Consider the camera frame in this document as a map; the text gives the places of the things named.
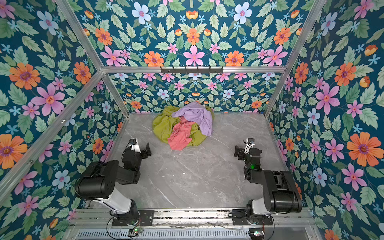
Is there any aluminium frame right post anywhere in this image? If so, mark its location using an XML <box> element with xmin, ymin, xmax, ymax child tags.
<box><xmin>264</xmin><ymin>0</ymin><xmax>327</xmax><ymax>119</ymax></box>

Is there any pink cloth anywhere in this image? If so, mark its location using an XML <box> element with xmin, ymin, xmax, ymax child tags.
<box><xmin>168</xmin><ymin>117</ymin><xmax>195</xmax><ymax>151</ymax></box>

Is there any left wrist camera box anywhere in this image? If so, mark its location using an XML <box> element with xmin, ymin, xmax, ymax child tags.
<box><xmin>127</xmin><ymin>138</ymin><xmax>141</xmax><ymax>153</ymax></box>

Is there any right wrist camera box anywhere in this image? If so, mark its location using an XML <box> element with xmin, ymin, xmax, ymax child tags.
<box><xmin>245</xmin><ymin>138</ymin><xmax>255</xmax><ymax>154</ymax></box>

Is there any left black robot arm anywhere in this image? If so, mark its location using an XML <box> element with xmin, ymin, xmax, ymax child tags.
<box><xmin>75</xmin><ymin>139</ymin><xmax>152</xmax><ymax>226</ymax></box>

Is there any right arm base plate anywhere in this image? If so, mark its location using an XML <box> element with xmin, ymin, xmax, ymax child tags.
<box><xmin>228</xmin><ymin>209</ymin><xmax>273</xmax><ymax>226</ymax></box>

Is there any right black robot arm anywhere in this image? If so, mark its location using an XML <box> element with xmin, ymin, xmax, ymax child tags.
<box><xmin>229</xmin><ymin>146</ymin><xmax>303</xmax><ymax>225</ymax></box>

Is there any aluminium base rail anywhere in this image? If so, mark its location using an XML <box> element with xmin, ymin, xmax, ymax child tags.
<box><xmin>70</xmin><ymin>207</ymin><xmax>316</xmax><ymax>229</ymax></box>

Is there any aluminium frame left side bar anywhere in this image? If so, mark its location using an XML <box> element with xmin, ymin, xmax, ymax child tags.
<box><xmin>1</xmin><ymin>71</ymin><xmax>104</xmax><ymax>205</ymax></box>

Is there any lavender purple cloth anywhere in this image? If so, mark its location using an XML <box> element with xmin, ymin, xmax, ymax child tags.
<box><xmin>172</xmin><ymin>102</ymin><xmax>213</xmax><ymax>137</ymax></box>

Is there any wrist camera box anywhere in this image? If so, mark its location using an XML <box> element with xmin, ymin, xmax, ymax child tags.
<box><xmin>245</xmin><ymin>138</ymin><xmax>255</xmax><ymax>154</ymax></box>
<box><xmin>127</xmin><ymin>138</ymin><xmax>141</xmax><ymax>153</ymax></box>

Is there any aluminium frame post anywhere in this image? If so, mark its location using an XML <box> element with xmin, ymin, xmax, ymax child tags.
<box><xmin>264</xmin><ymin>0</ymin><xmax>327</xmax><ymax>119</ymax></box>
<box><xmin>56</xmin><ymin>1</ymin><xmax>129</xmax><ymax>119</ymax></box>

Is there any left black cable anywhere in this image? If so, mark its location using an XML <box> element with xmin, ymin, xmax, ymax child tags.
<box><xmin>105</xmin><ymin>216</ymin><xmax>142</xmax><ymax>240</ymax></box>

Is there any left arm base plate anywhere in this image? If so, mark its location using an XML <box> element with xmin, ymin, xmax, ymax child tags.
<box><xmin>112</xmin><ymin>210</ymin><xmax>155</xmax><ymax>227</ymax></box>

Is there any lime green jacket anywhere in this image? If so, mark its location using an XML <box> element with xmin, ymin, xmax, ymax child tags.
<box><xmin>152</xmin><ymin>106</ymin><xmax>207</xmax><ymax>147</ymax></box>

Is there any grey coat hook rack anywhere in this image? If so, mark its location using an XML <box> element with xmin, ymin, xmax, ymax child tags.
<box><xmin>160</xmin><ymin>66</ymin><xmax>224</xmax><ymax>74</ymax></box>

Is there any aluminium frame left post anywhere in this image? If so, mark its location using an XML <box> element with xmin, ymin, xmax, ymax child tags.
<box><xmin>56</xmin><ymin>1</ymin><xmax>129</xmax><ymax>119</ymax></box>

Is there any aluminium frame rear crossbar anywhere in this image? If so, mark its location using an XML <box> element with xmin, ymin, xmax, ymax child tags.
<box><xmin>102</xmin><ymin>66</ymin><xmax>286</xmax><ymax>74</ymax></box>

